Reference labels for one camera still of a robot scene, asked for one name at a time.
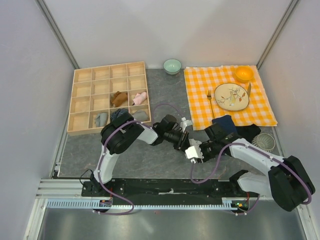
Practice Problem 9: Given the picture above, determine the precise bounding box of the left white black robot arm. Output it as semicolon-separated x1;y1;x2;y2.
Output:
90;113;191;197

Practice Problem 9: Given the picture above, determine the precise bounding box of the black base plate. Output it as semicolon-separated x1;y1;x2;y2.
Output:
81;178;258;206

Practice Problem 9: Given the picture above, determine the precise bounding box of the aluminium corner post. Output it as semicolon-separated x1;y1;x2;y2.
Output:
256;0;301;70
35;0;80;69

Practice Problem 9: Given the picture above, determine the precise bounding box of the white cloth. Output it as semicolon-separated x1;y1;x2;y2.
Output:
189;138;202;147

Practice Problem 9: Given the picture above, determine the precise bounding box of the beige decorated plate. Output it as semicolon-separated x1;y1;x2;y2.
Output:
214;83;250;112

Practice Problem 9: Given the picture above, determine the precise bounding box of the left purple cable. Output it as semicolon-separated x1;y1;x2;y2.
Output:
98;103;185;216

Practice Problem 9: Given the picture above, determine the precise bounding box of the navy blue underwear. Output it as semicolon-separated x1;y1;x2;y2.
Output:
212;115;238;135

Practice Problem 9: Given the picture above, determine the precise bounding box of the grey ribbed cup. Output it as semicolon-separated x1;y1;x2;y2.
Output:
251;133;276;153

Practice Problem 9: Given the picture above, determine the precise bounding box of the striped dark rolled cloth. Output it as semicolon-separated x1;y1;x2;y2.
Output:
109;108;129;122

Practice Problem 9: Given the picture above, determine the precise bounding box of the grey cable duct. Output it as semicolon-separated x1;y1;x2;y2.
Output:
46;198;238;211

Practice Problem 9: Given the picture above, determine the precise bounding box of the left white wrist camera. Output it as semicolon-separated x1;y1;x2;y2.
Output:
180;117;193;132

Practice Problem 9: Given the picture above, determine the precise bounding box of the pink rolled cloth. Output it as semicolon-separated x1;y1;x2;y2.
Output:
132;91;148;106

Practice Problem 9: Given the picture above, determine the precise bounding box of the brown underwear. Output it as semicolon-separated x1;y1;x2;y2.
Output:
110;91;128;108

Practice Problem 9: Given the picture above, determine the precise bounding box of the orange bowl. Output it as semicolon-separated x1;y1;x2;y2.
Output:
234;65;254;83

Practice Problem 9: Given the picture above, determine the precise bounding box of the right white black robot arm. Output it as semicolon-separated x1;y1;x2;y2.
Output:
195;122;316;212

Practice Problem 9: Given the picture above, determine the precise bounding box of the light grey rolled cloth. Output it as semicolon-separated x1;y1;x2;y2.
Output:
95;112;109;128

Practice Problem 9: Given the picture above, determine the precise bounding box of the wooden compartment tray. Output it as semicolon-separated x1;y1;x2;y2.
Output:
67;61;151;136

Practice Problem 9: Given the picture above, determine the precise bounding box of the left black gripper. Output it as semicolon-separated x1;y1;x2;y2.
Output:
163;130;190;154

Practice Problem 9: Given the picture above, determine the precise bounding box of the orange checkered tablecloth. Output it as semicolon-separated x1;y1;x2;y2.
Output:
184;65;278;131

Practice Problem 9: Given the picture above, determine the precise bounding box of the left aluminium corner post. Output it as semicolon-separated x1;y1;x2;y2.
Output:
35;0;80;69

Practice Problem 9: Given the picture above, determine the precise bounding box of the gold knife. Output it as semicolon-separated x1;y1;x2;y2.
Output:
247;83;252;98

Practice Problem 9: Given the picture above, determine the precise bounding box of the aluminium frame rail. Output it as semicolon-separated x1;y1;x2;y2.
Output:
34;178;308;200

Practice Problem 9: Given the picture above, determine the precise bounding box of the teal ceramic bowl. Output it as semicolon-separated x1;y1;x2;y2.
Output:
163;59;182;75

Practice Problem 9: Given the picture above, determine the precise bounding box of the black cloth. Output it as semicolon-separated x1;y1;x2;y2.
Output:
236;124;261;143

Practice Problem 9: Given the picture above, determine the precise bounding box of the right aluminium corner post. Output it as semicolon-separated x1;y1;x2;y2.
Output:
256;0;301;70

